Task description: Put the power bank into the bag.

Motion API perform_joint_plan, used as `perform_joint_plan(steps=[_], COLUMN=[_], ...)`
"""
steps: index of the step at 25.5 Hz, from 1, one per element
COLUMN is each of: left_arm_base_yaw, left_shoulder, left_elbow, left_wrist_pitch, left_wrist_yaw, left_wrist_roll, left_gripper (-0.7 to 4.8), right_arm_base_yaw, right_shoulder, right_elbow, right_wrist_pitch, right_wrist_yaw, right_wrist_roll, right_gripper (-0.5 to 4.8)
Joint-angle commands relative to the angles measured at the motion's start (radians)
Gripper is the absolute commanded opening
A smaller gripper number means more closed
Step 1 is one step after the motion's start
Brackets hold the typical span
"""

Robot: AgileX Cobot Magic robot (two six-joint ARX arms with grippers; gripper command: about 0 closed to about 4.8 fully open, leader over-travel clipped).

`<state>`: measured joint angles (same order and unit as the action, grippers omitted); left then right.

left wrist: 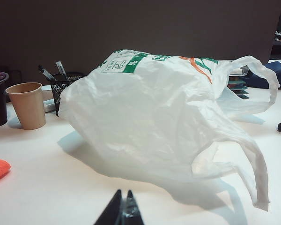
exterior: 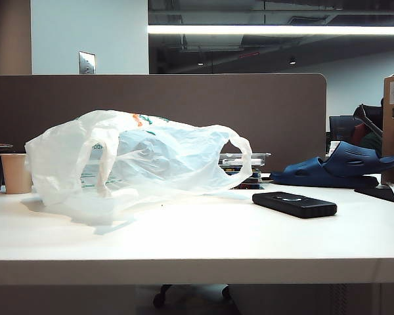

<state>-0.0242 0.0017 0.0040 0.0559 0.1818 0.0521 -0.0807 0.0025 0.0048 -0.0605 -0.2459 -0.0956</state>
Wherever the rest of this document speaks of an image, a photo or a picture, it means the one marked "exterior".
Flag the clear plastic tray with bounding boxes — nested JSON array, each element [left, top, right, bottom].
[[218, 152, 272, 167]]

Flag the beige paper cup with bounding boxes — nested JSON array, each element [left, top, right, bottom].
[[0, 153, 33, 194]]

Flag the blue foam slipper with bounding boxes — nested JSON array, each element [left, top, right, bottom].
[[269, 156, 381, 189], [328, 140, 394, 178]]

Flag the black desk mat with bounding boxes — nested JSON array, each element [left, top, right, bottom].
[[354, 185, 394, 206]]

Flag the long ceiling light strip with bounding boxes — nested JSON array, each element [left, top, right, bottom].
[[147, 25, 394, 35]]

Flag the metal wall switch plate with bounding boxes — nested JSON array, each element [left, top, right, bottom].
[[78, 51, 97, 75]]

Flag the black power bank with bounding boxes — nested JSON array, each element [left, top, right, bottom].
[[252, 192, 338, 219]]

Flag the black computer monitor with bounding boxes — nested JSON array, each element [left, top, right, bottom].
[[329, 115, 362, 142]]

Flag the grey metal bar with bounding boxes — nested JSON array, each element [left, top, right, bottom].
[[353, 104, 384, 136]]

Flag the red and green fabric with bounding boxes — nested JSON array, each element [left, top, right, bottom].
[[353, 123, 383, 157]]

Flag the white translucent plastic bag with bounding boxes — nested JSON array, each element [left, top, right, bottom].
[[24, 110, 253, 227]]

